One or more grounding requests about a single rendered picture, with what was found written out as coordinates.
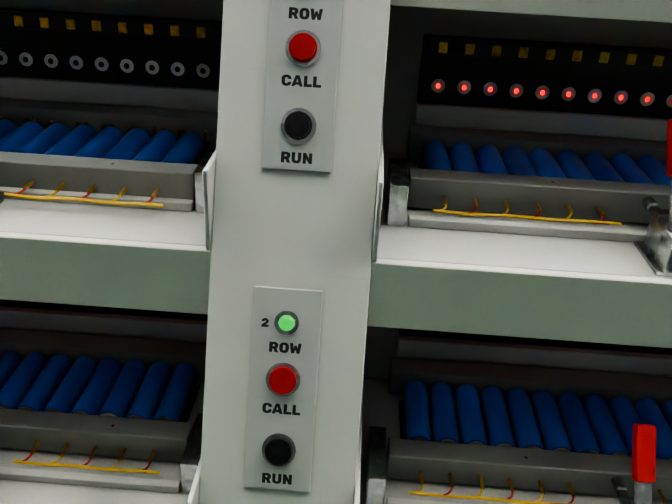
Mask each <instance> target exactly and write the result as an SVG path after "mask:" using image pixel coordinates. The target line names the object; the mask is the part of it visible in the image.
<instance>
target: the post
mask: <svg viewBox="0 0 672 504"><path fill-rule="evenodd" d="M270 4H271V0H223V20H222V40H221V60H220V80H219V101H218V121H217V141H216V161H215V181H214V201H213V222H212V242H211V262H210V282H209V302H208V323H207V343H206V363H205V383H204V403H203V424H202V444H201V464H200V484H199V504H354V497H355V484H356V470H357V456H358V443H359V429H360V415H361V401H362V388H363V374H364V360H365V347H366V333H367V319H368V306H369V292H370V278H371V265H372V251H373V237H374V223H375V210H376V196H377V182H378V169H379V155H380V141H381V128H382V114H383V100H384V87H385V73H386V59H387V46H388V32H389V18H390V4H391V0H342V14H341V29H340V44H339V59H338V74H337V89H336V104H335V120H334V135H333V150H332V165H331V172H330V173H329V172H314V171H299V170H284V169H270V168H262V167H261V164H262V146H263V128H264V111H265V93H266V75H267V57H268V39H269V22H270ZM255 286H263V287H277V288H290V289H304V290H318V291H323V301H322V316H321V331H320V346H319V361H318V376H317V391H316V406H315V421H314V437H313V452H312V467H311V482H310V492H301V491H288V490H275V489H263V488H250V487H244V486H243V484H244V467H245V449H246V431H247V413H248V395H249V378H250V360H251V342H252V324H253V306H254V289H255Z"/></svg>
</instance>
